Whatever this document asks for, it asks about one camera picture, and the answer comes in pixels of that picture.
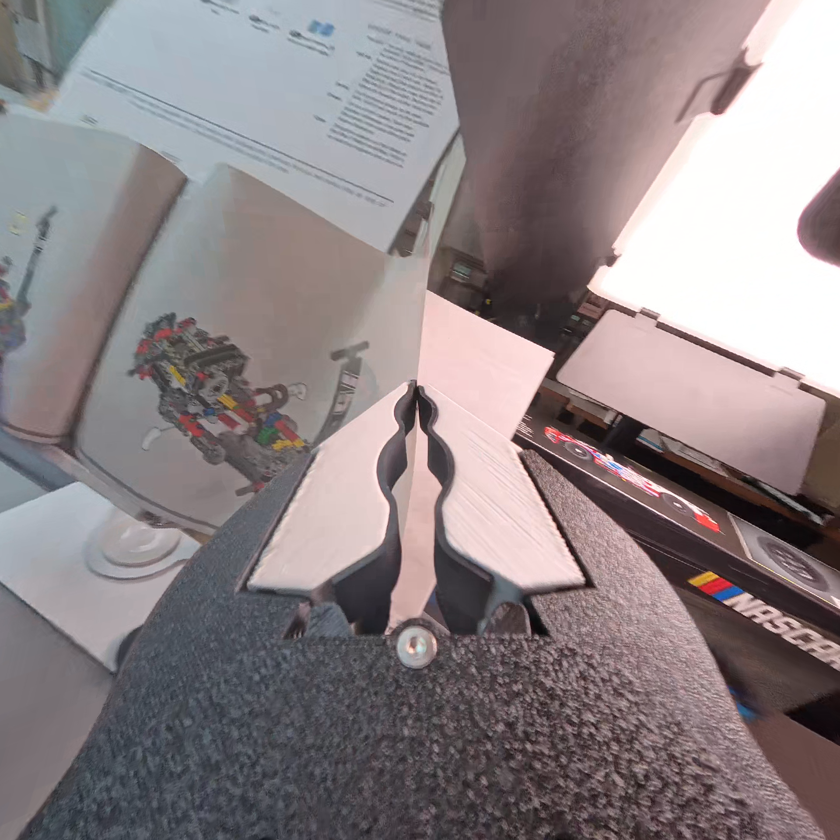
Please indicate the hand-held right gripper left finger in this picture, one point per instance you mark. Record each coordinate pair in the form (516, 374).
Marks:
(328, 518)

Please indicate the printed white paper sheet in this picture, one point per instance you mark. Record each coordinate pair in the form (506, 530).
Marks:
(229, 98)

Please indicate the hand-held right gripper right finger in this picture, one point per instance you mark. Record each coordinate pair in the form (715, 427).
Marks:
(505, 518)

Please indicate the brick model instruction booklet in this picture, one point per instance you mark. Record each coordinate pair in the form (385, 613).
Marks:
(262, 275)

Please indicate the white book stand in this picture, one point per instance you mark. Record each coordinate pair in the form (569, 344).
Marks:
(39, 558)

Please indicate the grey desk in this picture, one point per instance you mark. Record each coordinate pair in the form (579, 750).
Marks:
(39, 741)

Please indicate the black toy car box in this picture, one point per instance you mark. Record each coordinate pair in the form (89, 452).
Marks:
(656, 512)

